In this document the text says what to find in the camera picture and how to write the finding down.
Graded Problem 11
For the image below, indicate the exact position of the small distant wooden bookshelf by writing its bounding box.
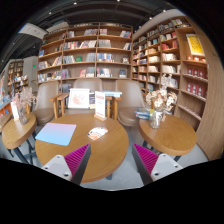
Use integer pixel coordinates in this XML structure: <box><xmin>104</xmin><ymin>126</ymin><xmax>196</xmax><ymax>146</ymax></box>
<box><xmin>6</xmin><ymin>59</ymin><xmax>29</xmax><ymax>98</ymax></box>

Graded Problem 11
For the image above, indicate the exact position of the pink blue gradient mouse pad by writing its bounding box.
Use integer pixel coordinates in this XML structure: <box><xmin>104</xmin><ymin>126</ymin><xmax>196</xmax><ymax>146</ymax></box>
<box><xmin>34</xmin><ymin>122</ymin><xmax>78</xmax><ymax>147</ymax></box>

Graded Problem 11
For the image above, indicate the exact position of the white orange patterned computer mouse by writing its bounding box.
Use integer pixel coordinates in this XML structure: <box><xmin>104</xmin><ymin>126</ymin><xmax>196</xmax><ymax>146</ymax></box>
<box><xmin>87</xmin><ymin>126</ymin><xmax>109</xmax><ymax>141</ymax></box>

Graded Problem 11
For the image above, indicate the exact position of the small white table card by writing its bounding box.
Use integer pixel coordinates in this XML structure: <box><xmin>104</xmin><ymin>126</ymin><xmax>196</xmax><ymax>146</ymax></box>
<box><xmin>10</xmin><ymin>100</ymin><xmax>20</xmax><ymax>122</ymax></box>

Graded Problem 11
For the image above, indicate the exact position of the stack of colourful books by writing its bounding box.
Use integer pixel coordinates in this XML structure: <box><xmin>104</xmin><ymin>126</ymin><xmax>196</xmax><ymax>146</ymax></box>
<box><xmin>134</xmin><ymin>107</ymin><xmax>155</xmax><ymax>120</ymax></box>

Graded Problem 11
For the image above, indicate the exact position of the white framed floral picture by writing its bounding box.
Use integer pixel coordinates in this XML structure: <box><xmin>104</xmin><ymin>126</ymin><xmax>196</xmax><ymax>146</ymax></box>
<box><xmin>67</xmin><ymin>87</ymin><xmax>91</xmax><ymax>110</ymax></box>

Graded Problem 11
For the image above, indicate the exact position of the tall wooden bookshelf with books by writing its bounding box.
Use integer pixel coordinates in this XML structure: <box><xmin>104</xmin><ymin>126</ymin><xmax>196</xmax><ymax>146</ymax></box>
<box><xmin>36</xmin><ymin>22</ymin><xmax>134</xmax><ymax>93</ymax></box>

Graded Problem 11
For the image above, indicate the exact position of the white sign on wooden base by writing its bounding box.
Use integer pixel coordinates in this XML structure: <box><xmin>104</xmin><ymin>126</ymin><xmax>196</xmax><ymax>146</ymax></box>
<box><xmin>93</xmin><ymin>90</ymin><xmax>108</xmax><ymax>122</ymax></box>

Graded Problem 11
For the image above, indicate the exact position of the curved wooden bookshelf with books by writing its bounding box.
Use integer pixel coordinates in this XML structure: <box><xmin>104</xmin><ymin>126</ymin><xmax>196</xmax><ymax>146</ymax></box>
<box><xmin>131</xmin><ymin>16</ymin><xmax>224</xmax><ymax>161</ymax></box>

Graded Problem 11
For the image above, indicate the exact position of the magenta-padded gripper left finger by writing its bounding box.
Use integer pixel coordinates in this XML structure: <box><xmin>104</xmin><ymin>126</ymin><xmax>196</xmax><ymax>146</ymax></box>
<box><xmin>41</xmin><ymin>143</ymin><xmax>92</xmax><ymax>186</ymax></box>

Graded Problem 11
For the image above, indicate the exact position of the white ceiling air unit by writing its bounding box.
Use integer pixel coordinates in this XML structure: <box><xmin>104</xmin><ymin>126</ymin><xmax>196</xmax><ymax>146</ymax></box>
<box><xmin>18</xmin><ymin>22</ymin><xmax>48</xmax><ymax>40</ymax></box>

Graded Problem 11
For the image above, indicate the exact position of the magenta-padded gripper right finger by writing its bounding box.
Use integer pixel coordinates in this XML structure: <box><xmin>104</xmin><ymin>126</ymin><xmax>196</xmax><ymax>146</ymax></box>
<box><xmin>131</xmin><ymin>143</ymin><xmax>184</xmax><ymax>186</ymax></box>

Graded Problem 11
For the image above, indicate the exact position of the round wooden side table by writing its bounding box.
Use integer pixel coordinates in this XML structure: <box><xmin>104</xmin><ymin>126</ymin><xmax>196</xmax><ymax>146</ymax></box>
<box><xmin>138</xmin><ymin>114</ymin><xmax>198</xmax><ymax>163</ymax></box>
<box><xmin>1</xmin><ymin>112</ymin><xmax>38</xmax><ymax>164</ymax></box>

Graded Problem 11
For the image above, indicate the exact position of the light blue book stack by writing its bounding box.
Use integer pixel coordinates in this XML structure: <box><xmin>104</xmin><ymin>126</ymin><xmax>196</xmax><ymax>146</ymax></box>
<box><xmin>103</xmin><ymin>90</ymin><xmax>123</xmax><ymax>99</ymax></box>

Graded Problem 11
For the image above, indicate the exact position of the dark blue book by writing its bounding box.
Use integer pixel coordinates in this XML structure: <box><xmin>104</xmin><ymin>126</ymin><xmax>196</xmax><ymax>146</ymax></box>
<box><xmin>89</xmin><ymin>92</ymin><xmax>97</xmax><ymax>110</ymax></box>

